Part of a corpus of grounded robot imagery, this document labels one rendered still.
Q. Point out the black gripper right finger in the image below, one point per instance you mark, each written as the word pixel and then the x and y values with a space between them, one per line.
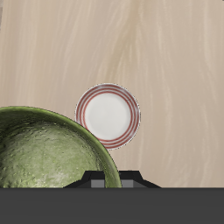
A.
pixel 131 177

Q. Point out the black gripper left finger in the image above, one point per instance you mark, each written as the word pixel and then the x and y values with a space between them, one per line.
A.
pixel 93 177

